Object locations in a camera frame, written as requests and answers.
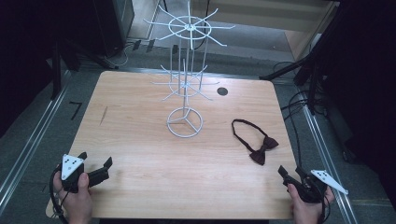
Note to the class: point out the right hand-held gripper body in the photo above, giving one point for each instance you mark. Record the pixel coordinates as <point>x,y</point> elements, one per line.
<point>311,186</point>

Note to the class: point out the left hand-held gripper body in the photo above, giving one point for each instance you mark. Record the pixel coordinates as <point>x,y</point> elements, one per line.
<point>72,174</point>

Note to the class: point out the person's right hand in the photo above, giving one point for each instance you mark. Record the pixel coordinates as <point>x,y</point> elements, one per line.
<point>306,208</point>

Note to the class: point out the person's left hand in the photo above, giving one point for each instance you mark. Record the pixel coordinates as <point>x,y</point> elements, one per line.
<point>76,202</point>

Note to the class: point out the dark maroon bow tie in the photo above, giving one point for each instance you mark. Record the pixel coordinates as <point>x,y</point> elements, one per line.
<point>260,152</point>

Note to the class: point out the black metal stand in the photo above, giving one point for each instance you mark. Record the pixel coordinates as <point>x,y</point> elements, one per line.
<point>56,71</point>
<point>311,65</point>

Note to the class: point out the black round table grommet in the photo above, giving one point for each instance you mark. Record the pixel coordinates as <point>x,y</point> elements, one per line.
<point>222,91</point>

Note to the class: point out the dark cabinet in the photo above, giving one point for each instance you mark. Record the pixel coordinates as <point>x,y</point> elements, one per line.
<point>113,25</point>

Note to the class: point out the metal floor rail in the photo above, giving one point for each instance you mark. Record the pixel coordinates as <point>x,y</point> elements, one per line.
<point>330,168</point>
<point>31,140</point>

